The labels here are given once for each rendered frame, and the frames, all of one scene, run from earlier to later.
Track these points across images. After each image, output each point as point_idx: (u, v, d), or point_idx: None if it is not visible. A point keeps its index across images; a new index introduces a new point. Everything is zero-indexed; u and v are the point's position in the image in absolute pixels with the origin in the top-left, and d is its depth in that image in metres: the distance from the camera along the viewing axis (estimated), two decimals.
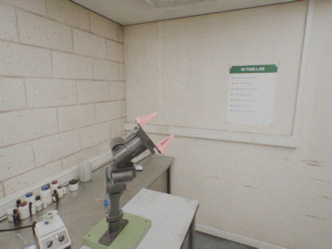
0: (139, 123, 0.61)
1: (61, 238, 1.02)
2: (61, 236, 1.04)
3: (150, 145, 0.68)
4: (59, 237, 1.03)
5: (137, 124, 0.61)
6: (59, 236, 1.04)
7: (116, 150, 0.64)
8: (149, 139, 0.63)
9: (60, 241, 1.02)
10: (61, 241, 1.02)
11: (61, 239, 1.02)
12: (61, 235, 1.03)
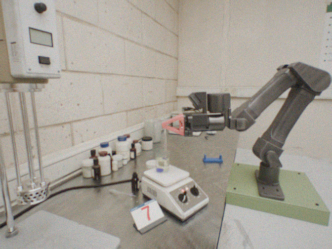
0: None
1: (197, 190, 0.62)
2: (193, 188, 0.64)
3: (187, 120, 0.67)
4: (191, 189, 0.63)
5: None
6: (190, 188, 0.63)
7: None
8: (185, 137, 0.63)
9: (195, 195, 0.62)
10: (196, 195, 0.62)
11: (197, 191, 0.62)
12: (194, 186, 0.63)
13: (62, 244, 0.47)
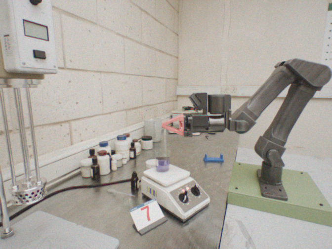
0: None
1: (198, 189, 0.61)
2: (194, 188, 0.62)
3: (187, 121, 0.67)
4: (191, 189, 0.62)
5: None
6: (191, 188, 0.62)
7: None
8: (185, 137, 0.63)
9: (196, 195, 0.61)
10: (197, 195, 0.61)
11: (198, 191, 0.60)
12: (195, 186, 0.62)
13: (60, 245, 0.46)
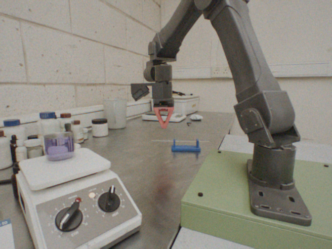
0: None
1: (111, 199, 0.28)
2: (107, 195, 0.29)
3: (160, 102, 0.65)
4: (102, 197, 0.29)
5: None
6: (100, 196, 0.29)
7: None
8: (174, 105, 0.63)
9: (107, 211, 0.28)
10: (111, 211, 0.28)
11: (110, 202, 0.27)
12: (109, 190, 0.29)
13: None
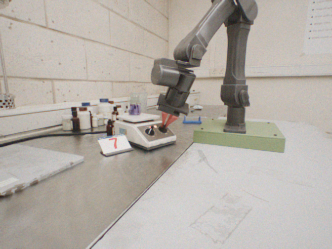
0: (176, 116, 0.61)
1: (164, 127, 0.65)
2: (161, 127, 0.67)
3: None
4: (159, 127, 0.67)
5: (177, 115, 0.61)
6: (159, 126, 0.67)
7: None
8: (158, 109, 0.60)
9: (162, 132, 0.65)
10: (163, 132, 0.66)
11: (164, 127, 0.65)
12: (163, 124, 0.67)
13: (29, 158, 0.50)
